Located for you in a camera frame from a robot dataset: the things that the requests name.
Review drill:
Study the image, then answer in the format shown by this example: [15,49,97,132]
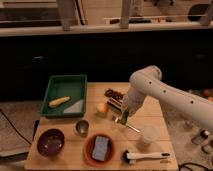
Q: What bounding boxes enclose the bunch of dark grapes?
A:
[104,88,124,100]

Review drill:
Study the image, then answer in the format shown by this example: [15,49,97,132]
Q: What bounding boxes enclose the blue sponge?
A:
[92,136,109,161]

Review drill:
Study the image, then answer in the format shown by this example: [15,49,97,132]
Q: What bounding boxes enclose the grey triangular wedge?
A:
[64,100,83,113]

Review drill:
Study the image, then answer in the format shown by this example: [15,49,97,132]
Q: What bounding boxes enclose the dark red bowl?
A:
[37,129,65,157]

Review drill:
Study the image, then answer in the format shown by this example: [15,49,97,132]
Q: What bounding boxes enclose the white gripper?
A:
[122,94,144,116]

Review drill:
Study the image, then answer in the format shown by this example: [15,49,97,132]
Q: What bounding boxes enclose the small metal cup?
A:
[75,120,89,137]

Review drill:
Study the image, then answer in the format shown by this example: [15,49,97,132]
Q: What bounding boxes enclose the orange plate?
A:
[83,133,115,168]

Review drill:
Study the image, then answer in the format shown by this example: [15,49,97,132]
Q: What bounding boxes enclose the black cable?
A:
[0,108,34,146]

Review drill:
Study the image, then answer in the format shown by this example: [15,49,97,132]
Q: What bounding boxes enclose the translucent plastic cup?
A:
[139,125,158,146]

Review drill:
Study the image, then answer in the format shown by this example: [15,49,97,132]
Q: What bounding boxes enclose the green plastic tray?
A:
[41,75,87,118]

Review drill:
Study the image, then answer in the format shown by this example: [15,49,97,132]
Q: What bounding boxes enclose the metal fork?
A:
[112,116,141,133]

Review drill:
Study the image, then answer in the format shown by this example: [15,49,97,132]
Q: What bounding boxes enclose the yellow corn cob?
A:
[48,96,70,108]

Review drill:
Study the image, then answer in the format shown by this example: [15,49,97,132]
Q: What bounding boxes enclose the yellow orange fruit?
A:
[97,103,109,115]

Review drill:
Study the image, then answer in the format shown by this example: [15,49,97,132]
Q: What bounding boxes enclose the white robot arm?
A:
[122,65,213,132]

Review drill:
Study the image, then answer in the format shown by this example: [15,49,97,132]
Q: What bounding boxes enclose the green pepper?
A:
[120,109,129,125]

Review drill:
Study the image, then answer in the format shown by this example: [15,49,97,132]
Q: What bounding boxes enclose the black striped box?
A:
[107,98,122,111]

